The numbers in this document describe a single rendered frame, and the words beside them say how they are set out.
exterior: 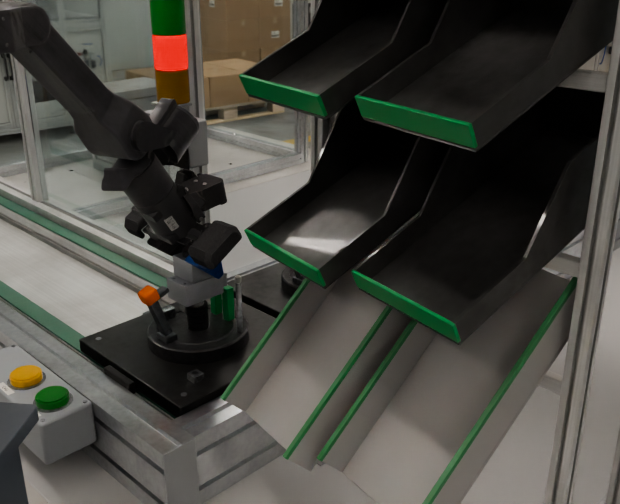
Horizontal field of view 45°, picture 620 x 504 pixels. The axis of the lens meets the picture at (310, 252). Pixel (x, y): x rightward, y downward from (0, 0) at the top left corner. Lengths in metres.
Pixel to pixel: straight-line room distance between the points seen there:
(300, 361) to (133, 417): 0.22
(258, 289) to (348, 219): 0.46
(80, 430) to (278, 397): 0.27
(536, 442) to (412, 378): 0.35
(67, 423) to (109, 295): 0.42
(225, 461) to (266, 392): 0.13
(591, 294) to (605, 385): 0.57
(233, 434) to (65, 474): 0.23
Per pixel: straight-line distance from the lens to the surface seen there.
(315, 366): 0.84
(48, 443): 0.99
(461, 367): 0.77
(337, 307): 0.86
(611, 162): 0.65
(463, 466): 0.70
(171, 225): 0.96
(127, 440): 0.95
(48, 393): 1.00
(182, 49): 1.16
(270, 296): 1.19
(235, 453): 0.97
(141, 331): 1.11
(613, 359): 1.33
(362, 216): 0.77
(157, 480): 0.92
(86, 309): 1.32
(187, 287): 1.01
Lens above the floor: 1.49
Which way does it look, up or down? 23 degrees down
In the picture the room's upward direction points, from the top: straight up
